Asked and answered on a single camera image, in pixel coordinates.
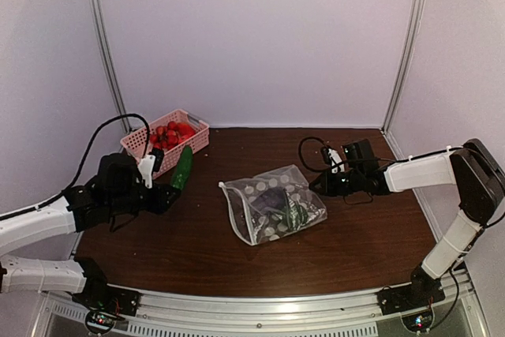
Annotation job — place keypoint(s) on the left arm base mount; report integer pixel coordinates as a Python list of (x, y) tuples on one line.
[(107, 309)]

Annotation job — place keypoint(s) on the aluminium front rail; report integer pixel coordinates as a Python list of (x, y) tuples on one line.
[(355, 313)]

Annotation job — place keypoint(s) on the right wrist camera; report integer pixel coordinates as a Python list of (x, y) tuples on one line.
[(331, 158)]

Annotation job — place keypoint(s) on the aluminium corner post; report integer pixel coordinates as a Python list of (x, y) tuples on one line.
[(106, 56), (413, 26)]

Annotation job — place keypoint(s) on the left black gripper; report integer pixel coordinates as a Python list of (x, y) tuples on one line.
[(158, 204)]

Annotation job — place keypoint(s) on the left aluminium corner post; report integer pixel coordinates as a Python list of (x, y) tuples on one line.
[(106, 56)]

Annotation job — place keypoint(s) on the pink perforated plastic basket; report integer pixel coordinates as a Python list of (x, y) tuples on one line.
[(138, 146)]

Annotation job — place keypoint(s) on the clear zip top bag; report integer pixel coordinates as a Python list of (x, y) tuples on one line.
[(255, 228)]

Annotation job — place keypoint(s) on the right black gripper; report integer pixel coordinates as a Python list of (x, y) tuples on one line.
[(327, 186)]

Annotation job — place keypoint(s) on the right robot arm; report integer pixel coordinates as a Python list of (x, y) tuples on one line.
[(471, 169)]

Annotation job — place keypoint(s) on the red fake lychee bunch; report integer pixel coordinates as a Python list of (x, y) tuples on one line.
[(169, 136)]

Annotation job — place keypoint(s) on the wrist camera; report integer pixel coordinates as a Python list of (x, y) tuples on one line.
[(150, 165), (331, 158)]

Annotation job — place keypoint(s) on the green fake cucumber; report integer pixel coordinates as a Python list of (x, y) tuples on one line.
[(183, 169)]

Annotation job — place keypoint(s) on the dark purple fake eggplant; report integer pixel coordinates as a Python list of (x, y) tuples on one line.
[(271, 199)]

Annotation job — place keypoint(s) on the green fake vegetable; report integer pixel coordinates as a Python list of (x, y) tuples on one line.
[(296, 213)]

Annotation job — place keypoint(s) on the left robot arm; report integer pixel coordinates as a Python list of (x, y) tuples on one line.
[(122, 186)]

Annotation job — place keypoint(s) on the right aluminium corner post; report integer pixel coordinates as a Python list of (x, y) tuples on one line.
[(413, 26)]

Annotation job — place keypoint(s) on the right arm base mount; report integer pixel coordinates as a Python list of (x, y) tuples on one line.
[(410, 301)]

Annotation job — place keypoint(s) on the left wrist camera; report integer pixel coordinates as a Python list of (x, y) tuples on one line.
[(150, 165)]

